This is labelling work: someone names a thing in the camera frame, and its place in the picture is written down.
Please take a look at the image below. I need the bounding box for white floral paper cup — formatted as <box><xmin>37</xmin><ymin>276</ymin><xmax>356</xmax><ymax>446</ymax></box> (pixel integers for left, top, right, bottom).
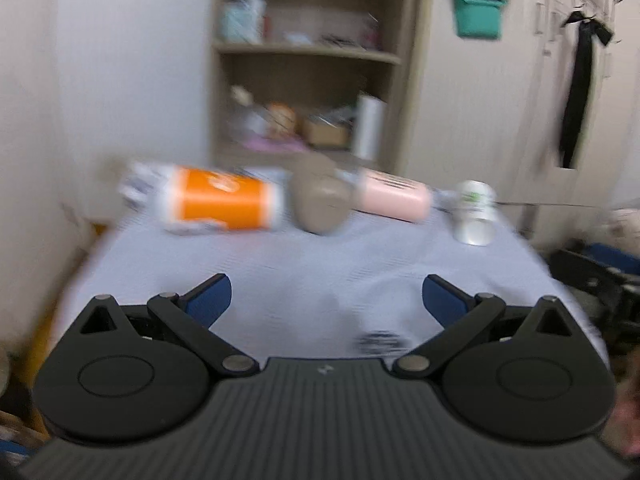
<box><xmin>452</xmin><ymin>180</ymin><xmax>497</xmax><ymax>247</ymax></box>

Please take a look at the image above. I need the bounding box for orange white cup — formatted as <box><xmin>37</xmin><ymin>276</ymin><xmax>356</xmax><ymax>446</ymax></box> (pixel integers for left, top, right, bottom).
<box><xmin>118</xmin><ymin>162</ymin><xmax>285</xmax><ymax>234</ymax></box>

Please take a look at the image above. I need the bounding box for taupe brown cup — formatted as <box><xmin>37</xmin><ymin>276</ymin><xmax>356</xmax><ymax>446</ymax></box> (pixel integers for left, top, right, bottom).
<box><xmin>288</xmin><ymin>152</ymin><xmax>352</xmax><ymax>235</ymax></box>

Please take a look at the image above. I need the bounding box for pink tumbler grey lid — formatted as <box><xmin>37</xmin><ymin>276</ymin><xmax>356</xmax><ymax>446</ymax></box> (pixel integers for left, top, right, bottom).
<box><xmin>355</xmin><ymin>168</ymin><xmax>432</xmax><ymax>223</ymax></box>

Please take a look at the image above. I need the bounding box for pink flat box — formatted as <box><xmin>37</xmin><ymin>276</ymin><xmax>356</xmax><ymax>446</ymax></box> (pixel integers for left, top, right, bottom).
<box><xmin>241</xmin><ymin>136</ymin><xmax>308</xmax><ymax>154</ymax></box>

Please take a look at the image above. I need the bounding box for light wood wardrobe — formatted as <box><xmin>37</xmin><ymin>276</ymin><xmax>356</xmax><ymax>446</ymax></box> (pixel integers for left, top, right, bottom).
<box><xmin>399</xmin><ymin>0</ymin><xmax>634</xmax><ymax>212</ymax></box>

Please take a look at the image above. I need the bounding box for small cardboard box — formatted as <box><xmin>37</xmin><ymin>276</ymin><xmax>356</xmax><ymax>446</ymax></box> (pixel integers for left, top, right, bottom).
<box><xmin>302</xmin><ymin>117</ymin><xmax>349</xmax><ymax>148</ymax></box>

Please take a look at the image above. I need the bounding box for white paper roll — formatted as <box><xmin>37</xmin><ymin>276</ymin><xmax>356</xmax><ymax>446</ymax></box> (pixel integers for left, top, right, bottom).
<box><xmin>352</xmin><ymin>93</ymin><xmax>386</xmax><ymax>162</ymax></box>

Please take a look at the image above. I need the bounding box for black hanging ribbon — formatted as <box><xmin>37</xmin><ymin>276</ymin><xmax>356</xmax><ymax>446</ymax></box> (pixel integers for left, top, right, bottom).
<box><xmin>558</xmin><ymin>10</ymin><xmax>614</xmax><ymax>169</ymax></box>

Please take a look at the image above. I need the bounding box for wooden shelf unit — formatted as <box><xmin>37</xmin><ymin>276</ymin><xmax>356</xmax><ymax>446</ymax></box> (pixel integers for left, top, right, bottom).
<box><xmin>209</xmin><ymin>0</ymin><xmax>419</xmax><ymax>171</ymax></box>

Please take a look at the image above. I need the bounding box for white jar blue label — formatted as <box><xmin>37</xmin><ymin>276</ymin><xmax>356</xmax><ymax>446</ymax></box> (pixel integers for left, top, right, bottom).
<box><xmin>221</xmin><ymin>0</ymin><xmax>267</xmax><ymax>44</ymax></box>

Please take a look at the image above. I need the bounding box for teal wall box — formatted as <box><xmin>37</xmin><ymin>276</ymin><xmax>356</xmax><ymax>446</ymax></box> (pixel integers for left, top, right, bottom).
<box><xmin>454</xmin><ymin>0</ymin><xmax>506</xmax><ymax>40</ymax></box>

